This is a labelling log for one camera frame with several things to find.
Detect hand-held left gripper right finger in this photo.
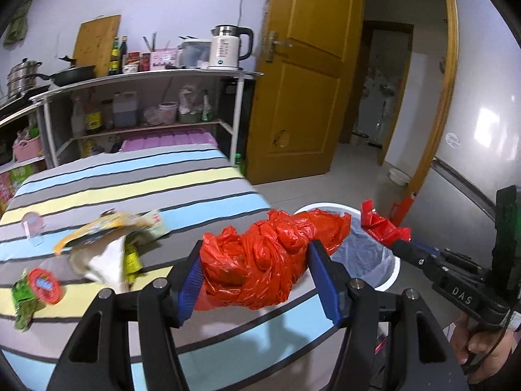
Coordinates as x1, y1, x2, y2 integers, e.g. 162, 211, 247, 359
307, 239, 471, 391

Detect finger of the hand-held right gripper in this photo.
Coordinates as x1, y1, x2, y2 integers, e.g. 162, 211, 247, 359
391, 239, 447, 280
417, 244, 484, 273

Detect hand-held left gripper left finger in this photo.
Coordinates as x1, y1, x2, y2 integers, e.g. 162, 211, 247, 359
46, 239, 204, 391

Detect white round trash bin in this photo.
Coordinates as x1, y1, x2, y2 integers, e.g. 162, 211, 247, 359
292, 202, 402, 292

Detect small yellow snack packet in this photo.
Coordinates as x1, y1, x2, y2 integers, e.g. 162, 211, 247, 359
123, 241, 142, 286

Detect red plastic bag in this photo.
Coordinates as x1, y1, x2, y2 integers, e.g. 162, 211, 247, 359
194, 209, 353, 311

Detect large yellow food wrapper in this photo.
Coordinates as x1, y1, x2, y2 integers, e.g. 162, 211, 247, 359
53, 211, 172, 255

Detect green wrapper with red label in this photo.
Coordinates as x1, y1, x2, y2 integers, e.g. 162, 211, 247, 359
11, 268, 64, 331

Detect person's right hand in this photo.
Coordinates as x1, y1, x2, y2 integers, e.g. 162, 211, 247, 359
450, 314, 515, 384

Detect grey bin liner bag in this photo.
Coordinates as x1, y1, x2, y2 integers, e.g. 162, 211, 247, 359
329, 208, 394, 284

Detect white floor basin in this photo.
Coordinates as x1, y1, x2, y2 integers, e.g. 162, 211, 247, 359
387, 167, 412, 185

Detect white crumpled paper bag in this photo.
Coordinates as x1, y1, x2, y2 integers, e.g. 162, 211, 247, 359
68, 236, 132, 294

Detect striped bed sheet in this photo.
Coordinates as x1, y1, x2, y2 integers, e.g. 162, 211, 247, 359
0, 147, 361, 391

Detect pink lid storage box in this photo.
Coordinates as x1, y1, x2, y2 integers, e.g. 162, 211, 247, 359
120, 127, 219, 154

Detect silver refrigerator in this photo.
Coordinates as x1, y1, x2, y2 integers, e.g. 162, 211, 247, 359
410, 0, 521, 255

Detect clear pink plastic cup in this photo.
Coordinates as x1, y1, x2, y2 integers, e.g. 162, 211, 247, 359
22, 212, 45, 240

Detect white plastic bowl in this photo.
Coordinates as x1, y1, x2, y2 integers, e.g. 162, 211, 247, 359
157, 102, 179, 125

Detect crumpled plastic bags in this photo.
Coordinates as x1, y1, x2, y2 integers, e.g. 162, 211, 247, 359
179, 85, 204, 115

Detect yellow label bottle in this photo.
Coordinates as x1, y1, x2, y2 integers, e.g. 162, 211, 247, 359
85, 100, 103, 133

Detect colourful packaging box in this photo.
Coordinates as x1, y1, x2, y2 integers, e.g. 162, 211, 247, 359
0, 163, 46, 213

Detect clear plastic bottle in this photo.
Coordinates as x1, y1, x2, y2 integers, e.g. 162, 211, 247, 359
71, 97, 86, 135

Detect pink plastic basket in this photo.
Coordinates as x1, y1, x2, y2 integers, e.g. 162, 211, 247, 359
12, 136, 46, 162

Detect yellow wooden door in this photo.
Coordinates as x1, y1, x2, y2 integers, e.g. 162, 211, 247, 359
246, 0, 365, 186

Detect white metal shelf rack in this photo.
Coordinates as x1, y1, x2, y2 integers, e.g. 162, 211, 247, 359
30, 69, 264, 168

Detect pink utensil holder box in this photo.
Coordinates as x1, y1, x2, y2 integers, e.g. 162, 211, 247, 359
149, 49, 180, 70

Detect grey plastic container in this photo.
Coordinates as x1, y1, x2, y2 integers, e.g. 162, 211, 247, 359
178, 36, 212, 69

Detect white electric kettle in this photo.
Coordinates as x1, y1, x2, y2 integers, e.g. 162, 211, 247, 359
208, 24, 254, 70

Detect black wok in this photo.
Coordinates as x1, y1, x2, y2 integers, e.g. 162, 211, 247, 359
28, 65, 97, 87

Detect low kitchen shelf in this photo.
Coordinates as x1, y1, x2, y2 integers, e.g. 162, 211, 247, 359
0, 101, 49, 212

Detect kitchen utensils bundle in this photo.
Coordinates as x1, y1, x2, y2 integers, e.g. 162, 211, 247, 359
142, 32, 170, 53

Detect black induction cooker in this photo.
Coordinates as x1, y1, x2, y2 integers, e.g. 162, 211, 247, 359
0, 86, 51, 109

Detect wooden cutting board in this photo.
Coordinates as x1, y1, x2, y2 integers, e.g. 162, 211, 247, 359
72, 15, 122, 76

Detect steel steamer pot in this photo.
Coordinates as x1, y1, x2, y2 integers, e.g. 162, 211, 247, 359
6, 59, 44, 99

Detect green hanging cloth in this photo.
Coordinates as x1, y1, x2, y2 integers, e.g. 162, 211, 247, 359
3, 0, 34, 44

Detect yellow door frame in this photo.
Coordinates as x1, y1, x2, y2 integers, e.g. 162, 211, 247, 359
360, 0, 459, 197

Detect brass door handle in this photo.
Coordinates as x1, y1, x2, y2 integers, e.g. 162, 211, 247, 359
262, 31, 293, 63

